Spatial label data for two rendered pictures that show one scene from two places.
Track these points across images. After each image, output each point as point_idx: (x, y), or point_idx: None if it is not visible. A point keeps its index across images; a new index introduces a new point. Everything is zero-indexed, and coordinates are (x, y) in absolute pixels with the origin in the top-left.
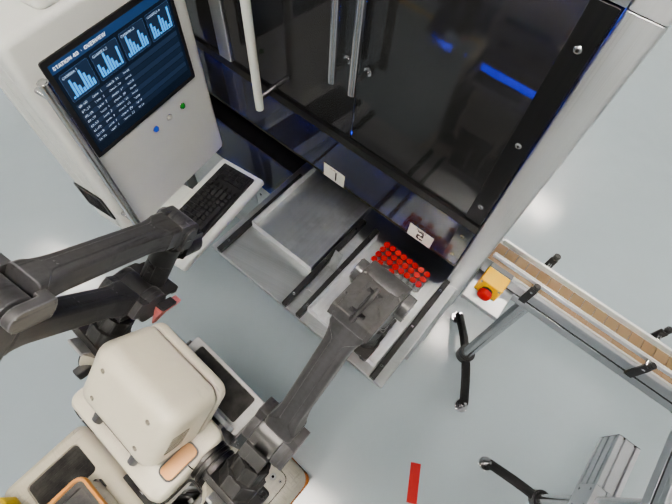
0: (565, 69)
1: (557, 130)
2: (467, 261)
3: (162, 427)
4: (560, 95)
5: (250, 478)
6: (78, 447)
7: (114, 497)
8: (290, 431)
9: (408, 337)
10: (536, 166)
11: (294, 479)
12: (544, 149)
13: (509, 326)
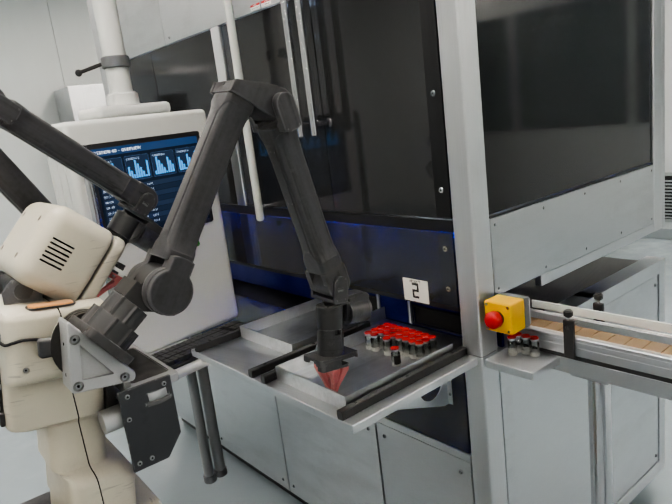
0: (426, 7)
1: (444, 53)
2: (464, 286)
3: (49, 212)
4: (433, 27)
5: (115, 301)
6: None
7: None
8: (169, 239)
9: (402, 390)
10: (450, 99)
11: None
12: (446, 78)
13: (608, 467)
